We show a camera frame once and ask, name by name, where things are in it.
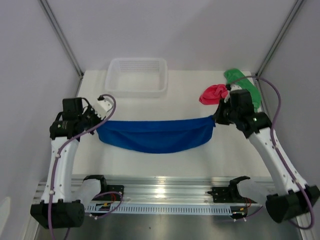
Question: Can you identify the white slotted cable duct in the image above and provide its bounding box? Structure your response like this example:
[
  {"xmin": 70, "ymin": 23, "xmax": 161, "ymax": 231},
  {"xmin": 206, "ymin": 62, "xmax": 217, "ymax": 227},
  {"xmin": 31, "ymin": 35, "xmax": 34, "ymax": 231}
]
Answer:
[{"xmin": 85, "ymin": 203, "xmax": 233, "ymax": 216}]

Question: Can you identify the right aluminium corner post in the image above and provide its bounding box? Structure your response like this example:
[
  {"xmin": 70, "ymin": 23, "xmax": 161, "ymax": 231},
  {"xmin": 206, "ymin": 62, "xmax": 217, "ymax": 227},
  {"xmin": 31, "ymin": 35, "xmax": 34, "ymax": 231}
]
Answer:
[{"xmin": 254, "ymin": 0, "xmax": 307, "ymax": 78}]

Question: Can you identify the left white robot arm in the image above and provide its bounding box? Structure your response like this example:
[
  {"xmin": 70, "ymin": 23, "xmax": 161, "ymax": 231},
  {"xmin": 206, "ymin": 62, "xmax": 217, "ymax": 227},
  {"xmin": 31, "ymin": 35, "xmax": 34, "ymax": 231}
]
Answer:
[{"xmin": 30, "ymin": 95, "xmax": 116, "ymax": 230}]

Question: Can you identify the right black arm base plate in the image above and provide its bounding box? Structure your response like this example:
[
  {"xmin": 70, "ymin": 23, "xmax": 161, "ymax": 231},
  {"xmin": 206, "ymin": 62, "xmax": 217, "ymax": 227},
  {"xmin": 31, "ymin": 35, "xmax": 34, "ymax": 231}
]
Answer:
[{"xmin": 206, "ymin": 176, "xmax": 256, "ymax": 204}]

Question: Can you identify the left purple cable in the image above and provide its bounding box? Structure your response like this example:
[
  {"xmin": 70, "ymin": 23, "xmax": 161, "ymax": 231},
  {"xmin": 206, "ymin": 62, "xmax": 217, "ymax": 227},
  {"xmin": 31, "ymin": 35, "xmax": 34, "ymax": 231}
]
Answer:
[{"xmin": 47, "ymin": 93, "xmax": 117, "ymax": 240}]

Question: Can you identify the white plastic basket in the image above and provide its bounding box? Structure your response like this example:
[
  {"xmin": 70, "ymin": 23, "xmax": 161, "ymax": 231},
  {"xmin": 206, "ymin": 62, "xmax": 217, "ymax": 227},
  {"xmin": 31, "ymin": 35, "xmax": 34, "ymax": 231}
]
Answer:
[{"xmin": 104, "ymin": 57, "xmax": 168, "ymax": 98}]

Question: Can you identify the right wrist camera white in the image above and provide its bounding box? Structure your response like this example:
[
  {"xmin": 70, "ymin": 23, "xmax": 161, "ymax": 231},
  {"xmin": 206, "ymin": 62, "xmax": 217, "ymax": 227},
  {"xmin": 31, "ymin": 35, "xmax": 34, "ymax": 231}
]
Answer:
[{"xmin": 224, "ymin": 84, "xmax": 242, "ymax": 103}]

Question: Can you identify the green towel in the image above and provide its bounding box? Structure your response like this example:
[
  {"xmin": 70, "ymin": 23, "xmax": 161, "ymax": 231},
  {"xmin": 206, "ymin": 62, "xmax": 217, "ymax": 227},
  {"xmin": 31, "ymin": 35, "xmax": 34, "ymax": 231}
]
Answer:
[{"xmin": 223, "ymin": 68, "xmax": 261, "ymax": 112}]

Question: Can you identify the pink towel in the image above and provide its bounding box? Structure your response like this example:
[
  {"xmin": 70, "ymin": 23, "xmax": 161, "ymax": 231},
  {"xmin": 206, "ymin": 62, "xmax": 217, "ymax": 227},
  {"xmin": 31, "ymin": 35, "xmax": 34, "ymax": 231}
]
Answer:
[{"xmin": 199, "ymin": 84, "xmax": 228, "ymax": 105}]

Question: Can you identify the blue towel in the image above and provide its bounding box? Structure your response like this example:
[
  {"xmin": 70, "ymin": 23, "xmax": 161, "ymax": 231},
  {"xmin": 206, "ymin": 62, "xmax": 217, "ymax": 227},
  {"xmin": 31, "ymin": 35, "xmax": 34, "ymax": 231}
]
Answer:
[{"xmin": 97, "ymin": 115, "xmax": 216, "ymax": 154}]

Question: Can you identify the aluminium corner post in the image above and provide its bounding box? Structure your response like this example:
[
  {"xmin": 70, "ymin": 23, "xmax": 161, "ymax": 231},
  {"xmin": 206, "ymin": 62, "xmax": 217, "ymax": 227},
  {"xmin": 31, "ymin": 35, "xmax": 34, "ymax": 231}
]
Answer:
[
  {"xmin": 254, "ymin": 0, "xmax": 307, "ymax": 78},
  {"xmin": 38, "ymin": 0, "xmax": 85, "ymax": 79}
]

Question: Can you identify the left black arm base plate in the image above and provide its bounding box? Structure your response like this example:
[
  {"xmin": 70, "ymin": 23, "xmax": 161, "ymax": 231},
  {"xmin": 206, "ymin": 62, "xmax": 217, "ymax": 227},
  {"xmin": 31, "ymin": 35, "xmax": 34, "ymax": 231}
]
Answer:
[{"xmin": 93, "ymin": 185, "xmax": 125, "ymax": 202}]

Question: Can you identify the left aluminium corner post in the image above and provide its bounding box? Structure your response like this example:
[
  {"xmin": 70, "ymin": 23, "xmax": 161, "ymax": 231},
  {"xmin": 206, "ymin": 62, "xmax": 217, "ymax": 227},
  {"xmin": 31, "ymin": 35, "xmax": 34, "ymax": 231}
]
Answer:
[{"xmin": 38, "ymin": 0, "xmax": 85, "ymax": 79}]

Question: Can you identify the aluminium rail frame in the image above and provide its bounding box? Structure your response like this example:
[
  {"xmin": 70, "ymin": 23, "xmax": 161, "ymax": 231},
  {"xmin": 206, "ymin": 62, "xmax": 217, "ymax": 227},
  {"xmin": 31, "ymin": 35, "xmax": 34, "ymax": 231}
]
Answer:
[{"xmin": 33, "ymin": 174, "xmax": 306, "ymax": 207}]

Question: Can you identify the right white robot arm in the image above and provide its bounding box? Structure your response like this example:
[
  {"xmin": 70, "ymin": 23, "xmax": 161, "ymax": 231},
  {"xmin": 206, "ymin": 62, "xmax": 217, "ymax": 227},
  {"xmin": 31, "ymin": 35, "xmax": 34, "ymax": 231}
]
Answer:
[{"xmin": 213, "ymin": 89, "xmax": 320, "ymax": 225}]

